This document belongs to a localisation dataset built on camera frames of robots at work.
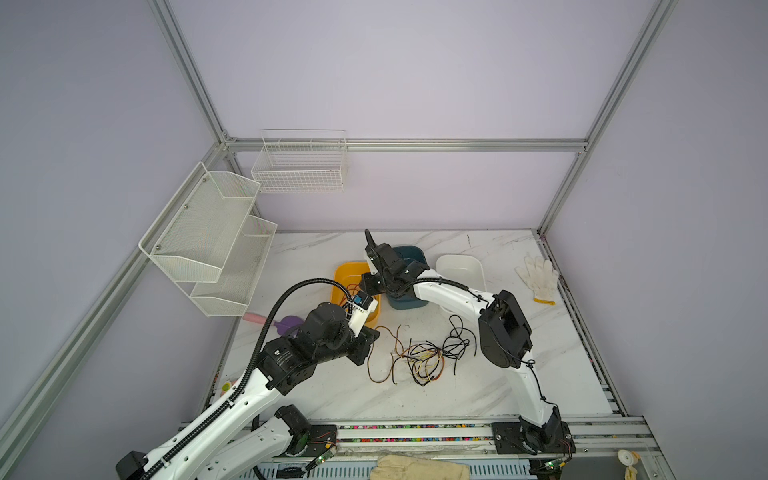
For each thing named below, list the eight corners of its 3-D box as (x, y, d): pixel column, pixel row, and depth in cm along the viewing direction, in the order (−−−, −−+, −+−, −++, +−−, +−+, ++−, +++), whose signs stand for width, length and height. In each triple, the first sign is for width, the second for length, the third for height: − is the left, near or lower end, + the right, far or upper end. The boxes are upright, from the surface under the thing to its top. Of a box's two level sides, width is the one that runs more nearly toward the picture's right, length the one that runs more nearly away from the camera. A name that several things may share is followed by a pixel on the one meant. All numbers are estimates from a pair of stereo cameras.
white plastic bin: (437, 293, 105) (439, 281, 99) (434, 266, 113) (436, 254, 107) (482, 293, 105) (487, 281, 99) (475, 267, 113) (480, 254, 107)
